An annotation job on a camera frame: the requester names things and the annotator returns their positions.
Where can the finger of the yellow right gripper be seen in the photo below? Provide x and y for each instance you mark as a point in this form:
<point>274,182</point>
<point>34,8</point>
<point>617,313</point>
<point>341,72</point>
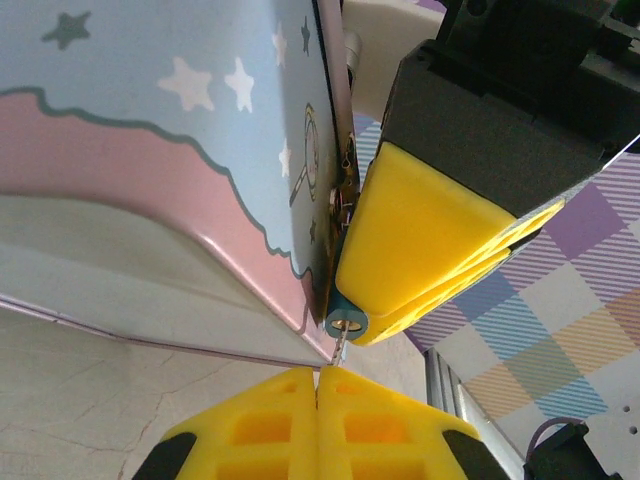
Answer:
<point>450,305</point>
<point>430,220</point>

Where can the pastel star print tin box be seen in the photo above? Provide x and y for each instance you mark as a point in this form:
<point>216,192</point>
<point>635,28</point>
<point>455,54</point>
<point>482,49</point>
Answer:
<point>150,150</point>

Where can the dark silver key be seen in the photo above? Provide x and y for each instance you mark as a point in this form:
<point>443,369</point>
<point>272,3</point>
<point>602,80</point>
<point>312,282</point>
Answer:
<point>340,350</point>

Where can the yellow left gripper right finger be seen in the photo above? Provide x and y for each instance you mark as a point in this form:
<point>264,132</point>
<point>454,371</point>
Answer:
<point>380,430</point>

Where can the aluminium side rail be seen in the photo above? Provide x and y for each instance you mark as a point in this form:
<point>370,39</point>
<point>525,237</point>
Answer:
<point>450,390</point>

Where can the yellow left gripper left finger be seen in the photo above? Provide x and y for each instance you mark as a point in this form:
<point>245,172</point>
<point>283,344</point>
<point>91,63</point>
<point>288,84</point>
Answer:
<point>260,430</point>

